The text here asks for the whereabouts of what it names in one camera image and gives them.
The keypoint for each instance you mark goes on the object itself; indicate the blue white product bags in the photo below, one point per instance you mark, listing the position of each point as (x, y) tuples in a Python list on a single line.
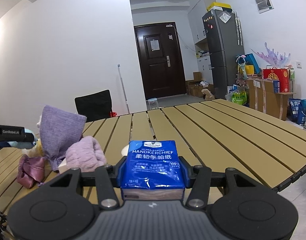
[(297, 111)]

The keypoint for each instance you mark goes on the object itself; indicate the purple linen drawstring bag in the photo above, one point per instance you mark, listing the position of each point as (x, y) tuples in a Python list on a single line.
[(58, 131)]

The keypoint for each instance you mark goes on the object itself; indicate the dark brown door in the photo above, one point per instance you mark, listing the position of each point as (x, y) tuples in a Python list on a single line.
[(160, 60)]

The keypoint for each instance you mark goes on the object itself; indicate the small brown plush toy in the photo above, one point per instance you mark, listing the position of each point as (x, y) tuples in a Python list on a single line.
[(207, 95)]

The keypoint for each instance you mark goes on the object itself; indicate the grey refrigerator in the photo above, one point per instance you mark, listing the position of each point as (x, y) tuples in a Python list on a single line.
[(223, 34)]

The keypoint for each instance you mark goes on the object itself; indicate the red gift box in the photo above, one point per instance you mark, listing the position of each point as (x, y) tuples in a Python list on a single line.
[(280, 74)]

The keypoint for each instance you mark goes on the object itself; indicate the folding camping table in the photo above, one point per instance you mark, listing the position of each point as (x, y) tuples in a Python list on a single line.
[(218, 134)]

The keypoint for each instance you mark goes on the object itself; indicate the lilac plush towel roll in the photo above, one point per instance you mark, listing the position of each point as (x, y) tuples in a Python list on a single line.
[(86, 155)]

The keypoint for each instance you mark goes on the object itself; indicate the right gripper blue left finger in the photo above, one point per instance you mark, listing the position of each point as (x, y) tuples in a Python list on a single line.
[(108, 191)]

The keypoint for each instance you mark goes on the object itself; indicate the white cabinet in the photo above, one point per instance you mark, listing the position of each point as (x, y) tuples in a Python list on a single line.
[(195, 16)]

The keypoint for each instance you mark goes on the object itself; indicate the green snack bag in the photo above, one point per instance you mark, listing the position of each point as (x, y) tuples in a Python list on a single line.
[(239, 97)]

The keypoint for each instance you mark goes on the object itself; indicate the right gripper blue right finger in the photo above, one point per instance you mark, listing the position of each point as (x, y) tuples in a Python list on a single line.
[(198, 179)]

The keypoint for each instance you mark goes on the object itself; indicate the blue handkerchief tissue pack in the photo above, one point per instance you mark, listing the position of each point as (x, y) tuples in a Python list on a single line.
[(152, 172)]

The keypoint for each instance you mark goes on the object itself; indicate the pink satin drawstring pouch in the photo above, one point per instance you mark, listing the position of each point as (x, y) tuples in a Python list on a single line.
[(31, 170)]

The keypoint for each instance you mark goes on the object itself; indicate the white mop pole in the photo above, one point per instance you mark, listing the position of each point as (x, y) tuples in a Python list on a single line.
[(123, 88)]

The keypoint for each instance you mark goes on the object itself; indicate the white wall panel box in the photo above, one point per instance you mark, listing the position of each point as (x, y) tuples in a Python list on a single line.
[(264, 5)]

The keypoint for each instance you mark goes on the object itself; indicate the yellow box on fridge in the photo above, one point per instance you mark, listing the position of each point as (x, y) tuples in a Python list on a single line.
[(219, 6)]

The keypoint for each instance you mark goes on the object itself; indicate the large cardboard box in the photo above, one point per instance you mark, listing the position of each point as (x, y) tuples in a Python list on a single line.
[(263, 98)]

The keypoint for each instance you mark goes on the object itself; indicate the alpaca plush toy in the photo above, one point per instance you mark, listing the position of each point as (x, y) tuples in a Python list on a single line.
[(33, 149)]

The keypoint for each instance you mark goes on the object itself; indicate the purple coral decoration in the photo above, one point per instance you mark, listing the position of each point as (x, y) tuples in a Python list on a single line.
[(274, 58)]

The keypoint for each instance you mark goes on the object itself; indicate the black folding chair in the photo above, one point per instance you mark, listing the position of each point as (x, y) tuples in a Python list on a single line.
[(95, 106)]

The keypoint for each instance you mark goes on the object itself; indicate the blue gift bag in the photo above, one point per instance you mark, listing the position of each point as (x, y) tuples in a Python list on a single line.
[(250, 60)]

